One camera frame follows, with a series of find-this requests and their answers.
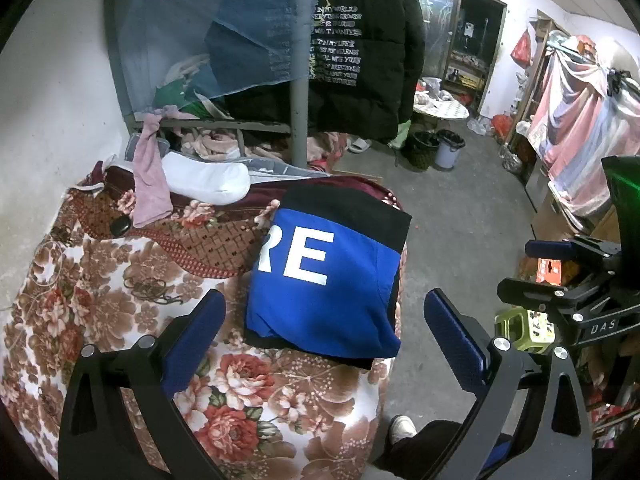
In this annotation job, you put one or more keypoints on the black trash basket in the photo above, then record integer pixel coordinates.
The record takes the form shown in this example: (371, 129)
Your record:
(422, 152)

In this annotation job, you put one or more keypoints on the grey metal bunk bed frame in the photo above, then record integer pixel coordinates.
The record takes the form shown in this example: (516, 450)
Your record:
(300, 110)

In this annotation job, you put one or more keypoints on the round table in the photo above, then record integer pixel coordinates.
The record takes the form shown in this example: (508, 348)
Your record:
(445, 109)

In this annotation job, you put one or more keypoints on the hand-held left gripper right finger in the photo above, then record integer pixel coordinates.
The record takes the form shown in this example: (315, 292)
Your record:
(452, 340)

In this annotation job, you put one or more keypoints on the floral blanket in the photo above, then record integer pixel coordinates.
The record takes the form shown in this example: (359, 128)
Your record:
(250, 390)

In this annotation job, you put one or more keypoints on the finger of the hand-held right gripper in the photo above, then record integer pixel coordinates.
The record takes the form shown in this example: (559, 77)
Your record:
(530, 292)
(550, 249)

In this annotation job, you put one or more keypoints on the maroon patterned quilt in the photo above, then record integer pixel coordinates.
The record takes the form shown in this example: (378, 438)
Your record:
(200, 245)

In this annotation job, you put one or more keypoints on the red hanging plastic bag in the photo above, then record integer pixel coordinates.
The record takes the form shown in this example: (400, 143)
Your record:
(521, 50)

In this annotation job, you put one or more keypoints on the glass door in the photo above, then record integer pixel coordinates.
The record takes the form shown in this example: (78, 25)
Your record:
(475, 35)

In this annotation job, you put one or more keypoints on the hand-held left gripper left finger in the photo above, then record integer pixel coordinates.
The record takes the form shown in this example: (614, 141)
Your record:
(195, 345)

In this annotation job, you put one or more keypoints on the pink and white draped sheet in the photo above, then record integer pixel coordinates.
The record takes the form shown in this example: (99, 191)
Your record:
(575, 135)

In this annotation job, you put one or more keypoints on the white pillow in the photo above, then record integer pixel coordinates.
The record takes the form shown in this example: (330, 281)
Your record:
(210, 180)

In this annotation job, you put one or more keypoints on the blue and black hooded jacket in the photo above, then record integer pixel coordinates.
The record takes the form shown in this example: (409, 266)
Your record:
(320, 300)

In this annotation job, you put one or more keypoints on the yellow-green plastic box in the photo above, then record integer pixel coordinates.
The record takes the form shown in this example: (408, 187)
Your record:
(525, 327)

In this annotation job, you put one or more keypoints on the orange box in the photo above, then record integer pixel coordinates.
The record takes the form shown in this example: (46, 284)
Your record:
(547, 272)

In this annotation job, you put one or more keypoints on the grey trash bin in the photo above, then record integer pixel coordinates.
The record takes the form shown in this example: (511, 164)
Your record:
(449, 155)

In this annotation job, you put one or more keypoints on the small black object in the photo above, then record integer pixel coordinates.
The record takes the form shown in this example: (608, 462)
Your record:
(121, 225)

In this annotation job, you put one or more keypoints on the black printed puffer jacket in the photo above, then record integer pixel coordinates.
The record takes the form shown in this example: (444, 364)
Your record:
(360, 35)

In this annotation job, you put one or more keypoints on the green garment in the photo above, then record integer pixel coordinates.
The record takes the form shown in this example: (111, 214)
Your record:
(175, 95)

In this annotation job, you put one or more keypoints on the white slipper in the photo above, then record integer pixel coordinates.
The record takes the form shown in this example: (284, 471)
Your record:
(360, 145)

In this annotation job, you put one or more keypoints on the person's white shoe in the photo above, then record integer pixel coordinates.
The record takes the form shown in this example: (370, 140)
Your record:
(402, 429)

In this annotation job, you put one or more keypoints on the pink cloth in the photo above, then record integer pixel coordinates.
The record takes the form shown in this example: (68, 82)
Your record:
(150, 180)

